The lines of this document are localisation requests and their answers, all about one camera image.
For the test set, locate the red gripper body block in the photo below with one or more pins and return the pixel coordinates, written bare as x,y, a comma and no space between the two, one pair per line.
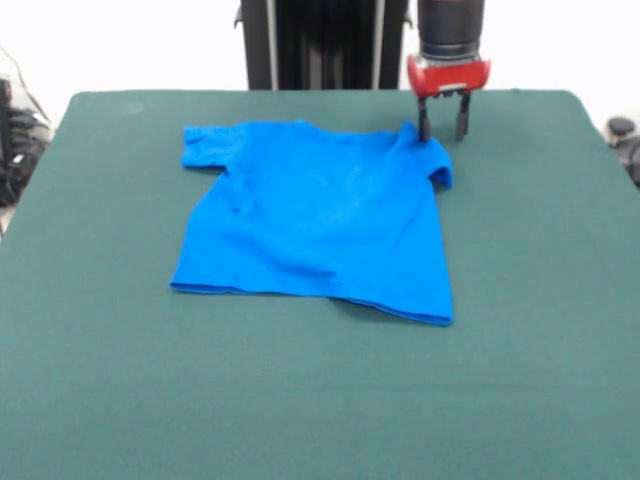
447,77

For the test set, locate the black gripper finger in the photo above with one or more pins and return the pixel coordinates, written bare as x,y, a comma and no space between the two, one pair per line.
424,120
461,120

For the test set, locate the blue shirt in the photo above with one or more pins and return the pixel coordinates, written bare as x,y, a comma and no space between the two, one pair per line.
310,215

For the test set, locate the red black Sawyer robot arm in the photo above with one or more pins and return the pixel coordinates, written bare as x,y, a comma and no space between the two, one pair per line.
450,25

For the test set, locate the dark green table cloth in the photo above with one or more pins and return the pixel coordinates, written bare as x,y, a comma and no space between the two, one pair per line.
400,390

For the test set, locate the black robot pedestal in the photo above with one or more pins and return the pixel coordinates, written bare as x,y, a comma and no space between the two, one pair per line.
320,45

